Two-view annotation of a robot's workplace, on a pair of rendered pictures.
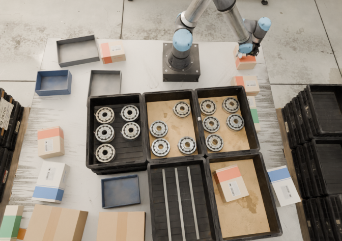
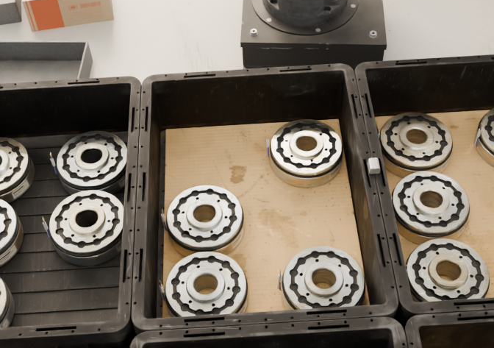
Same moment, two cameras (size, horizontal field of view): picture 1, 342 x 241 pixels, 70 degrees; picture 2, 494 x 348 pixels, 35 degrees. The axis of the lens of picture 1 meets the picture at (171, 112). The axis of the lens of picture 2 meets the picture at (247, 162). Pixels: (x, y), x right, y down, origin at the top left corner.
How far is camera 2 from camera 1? 0.47 m
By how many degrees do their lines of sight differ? 16
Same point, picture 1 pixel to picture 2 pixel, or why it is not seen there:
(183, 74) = (319, 43)
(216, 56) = (450, 4)
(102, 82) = not seen: hidden behind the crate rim
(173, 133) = (266, 241)
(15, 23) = not seen: outside the picture
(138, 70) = (156, 48)
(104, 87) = not seen: hidden behind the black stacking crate
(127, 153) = (62, 315)
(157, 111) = (206, 160)
